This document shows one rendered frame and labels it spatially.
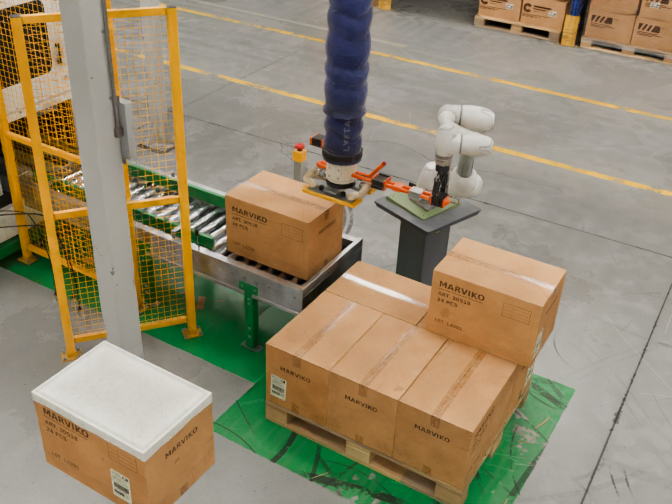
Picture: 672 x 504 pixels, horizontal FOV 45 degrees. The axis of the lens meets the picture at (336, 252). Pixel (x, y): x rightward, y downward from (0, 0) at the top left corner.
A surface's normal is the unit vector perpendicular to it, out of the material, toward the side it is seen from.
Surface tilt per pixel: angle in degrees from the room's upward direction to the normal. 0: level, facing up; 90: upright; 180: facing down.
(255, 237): 90
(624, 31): 90
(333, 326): 0
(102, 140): 90
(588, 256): 0
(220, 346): 0
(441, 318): 90
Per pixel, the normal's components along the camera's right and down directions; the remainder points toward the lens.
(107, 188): 0.85, 0.31
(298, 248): -0.52, 0.44
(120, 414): 0.04, -0.85
